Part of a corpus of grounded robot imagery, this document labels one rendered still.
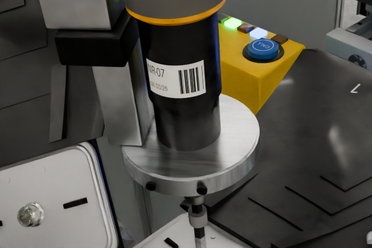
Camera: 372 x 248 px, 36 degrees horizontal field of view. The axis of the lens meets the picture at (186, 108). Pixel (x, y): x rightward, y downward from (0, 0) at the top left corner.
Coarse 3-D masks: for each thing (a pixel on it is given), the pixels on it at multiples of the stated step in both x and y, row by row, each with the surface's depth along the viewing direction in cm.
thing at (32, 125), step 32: (0, 0) 31; (32, 0) 31; (0, 32) 31; (32, 32) 30; (0, 64) 31; (32, 64) 30; (0, 96) 31; (32, 96) 30; (64, 96) 30; (96, 96) 30; (0, 128) 31; (32, 128) 30; (64, 128) 30; (96, 128) 30; (0, 160) 31
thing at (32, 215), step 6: (30, 204) 31; (36, 204) 31; (18, 210) 30; (24, 210) 30; (30, 210) 30; (36, 210) 30; (42, 210) 31; (18, 216) 30; (24, 216) 31; (30, 216) 30; (36, 216) 30; (42, 216) 31; (24, 222) 30; (30, 222) 30; (36, 222) 30; (42, 222) 31
